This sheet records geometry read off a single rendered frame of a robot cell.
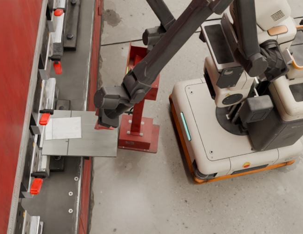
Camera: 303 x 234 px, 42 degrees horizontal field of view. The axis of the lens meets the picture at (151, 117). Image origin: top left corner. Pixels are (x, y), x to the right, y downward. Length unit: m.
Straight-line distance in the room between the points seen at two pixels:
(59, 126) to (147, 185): 1.09
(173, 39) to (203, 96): 1.33
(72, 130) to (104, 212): 1.01
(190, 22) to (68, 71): 0.78
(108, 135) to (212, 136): 0.99
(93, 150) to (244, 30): 0.66
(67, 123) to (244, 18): 0.72
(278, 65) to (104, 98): 0.64
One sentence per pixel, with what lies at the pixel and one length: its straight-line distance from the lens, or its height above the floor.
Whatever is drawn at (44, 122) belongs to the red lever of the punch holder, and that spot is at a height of 1.31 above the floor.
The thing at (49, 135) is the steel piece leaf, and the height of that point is 1.00.
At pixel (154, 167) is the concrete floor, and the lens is 2.51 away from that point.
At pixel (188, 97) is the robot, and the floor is 0.28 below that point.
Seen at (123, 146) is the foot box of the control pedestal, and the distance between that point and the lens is 2.53.
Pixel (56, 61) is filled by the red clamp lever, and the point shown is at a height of 1.23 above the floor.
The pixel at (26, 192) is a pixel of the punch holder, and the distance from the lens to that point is 1.17.
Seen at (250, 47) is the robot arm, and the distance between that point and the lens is 1.36.
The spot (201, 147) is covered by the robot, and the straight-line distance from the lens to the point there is 2.30.
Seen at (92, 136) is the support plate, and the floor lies 1.00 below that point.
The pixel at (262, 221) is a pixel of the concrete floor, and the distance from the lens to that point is 2.57.
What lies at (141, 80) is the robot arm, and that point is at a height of 1.33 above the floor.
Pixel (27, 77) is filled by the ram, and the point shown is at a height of 1.44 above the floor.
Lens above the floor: 2.35
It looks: 62 degrees down
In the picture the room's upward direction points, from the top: 12 degrees clockwise
